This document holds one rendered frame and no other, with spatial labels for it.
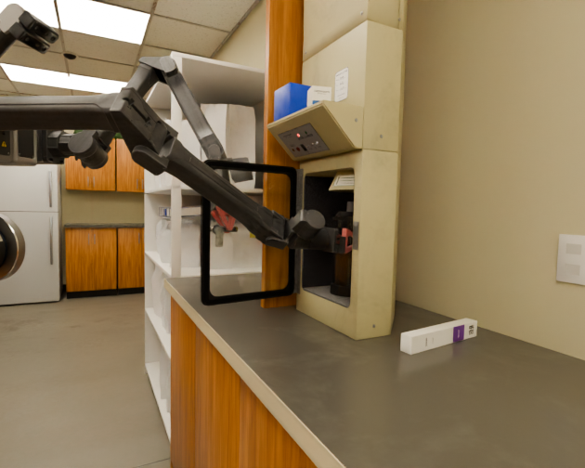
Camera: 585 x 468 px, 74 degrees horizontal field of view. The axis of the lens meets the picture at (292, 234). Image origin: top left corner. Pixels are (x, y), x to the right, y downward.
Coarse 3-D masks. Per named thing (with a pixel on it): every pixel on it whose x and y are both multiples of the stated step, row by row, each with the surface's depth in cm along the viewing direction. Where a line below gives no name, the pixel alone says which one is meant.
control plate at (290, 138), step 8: (296, 128) 104; (304, 128) 101; (312, 128) 98; (280, 136) 114; (288, 136) 110; (296, 136) 107; (304, 136) 104; (312, 136) 101; (288, 144) 114; (296, 144) 110; (304, 144) 107; (320, 144) 101; (296, 152) 114; (304, 152) 111; (312, 152) 108
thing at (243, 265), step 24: (264, 192) 114; (288, 192) 119; (216, 216) 106; (288, 216) 119; (240, 240) 111; (216, 264) 107; (240, 264) 112; (264, 264) 116; (288, 264) 121; (216, 288) 108; (240, 288) 112; (264, 288) 116
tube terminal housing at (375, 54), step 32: (352, 32) 96; (384, 32) 94; (320, 64) 110; (352, 64) 97; (384, 64) 94; (352, 96) 97; (384, 96) 95; (384, 128) 96; (320, 160) 110; (352, 160) 97; (384, 160) 97; (384, 192) 97; (384, 224) 98; (352, 256) 97; (384, 256) 99; (352, 288) 98; (384, 288) 100; (320, 320) 111; (352, 320) 98; (384, 320) 100
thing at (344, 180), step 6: (336, 174) 110; (342, 174) 106; (348, 174) 105; (354, 174) 104; (336, 180) 107; (342, 180) 105; (348, 180) 104; (354, 180) 103; (336, 186) 106; (342, 186) 105; (348, 186) 103; (354, 186) 103
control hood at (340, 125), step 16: (304, 112) 96; (320, 112) 91; (336, 112) 89; (352, 112) 91; (272, 128) 113; (288, 128) 107; (320, 128) 96; (336, 128) 91; (352, 128) 91; (336, 144) 96; (352, 144) 92; (304, 160) 118
